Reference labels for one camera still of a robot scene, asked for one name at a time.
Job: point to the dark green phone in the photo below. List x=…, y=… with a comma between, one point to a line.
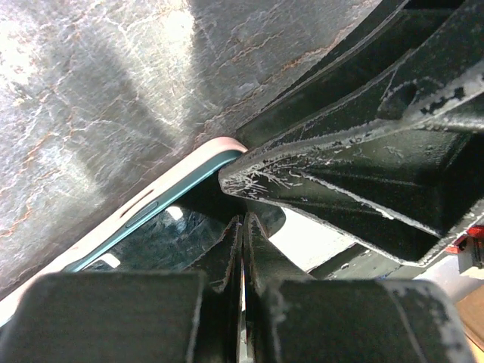
x=187, y=220

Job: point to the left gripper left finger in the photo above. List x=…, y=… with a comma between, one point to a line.
x=221, y=263

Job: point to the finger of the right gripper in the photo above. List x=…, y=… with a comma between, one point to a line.
x=380, y=41
x=397, y=166

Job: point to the pink phone case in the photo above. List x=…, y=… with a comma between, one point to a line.
x=200, y=164

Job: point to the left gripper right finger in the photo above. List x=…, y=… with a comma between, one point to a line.
x=265, y=265

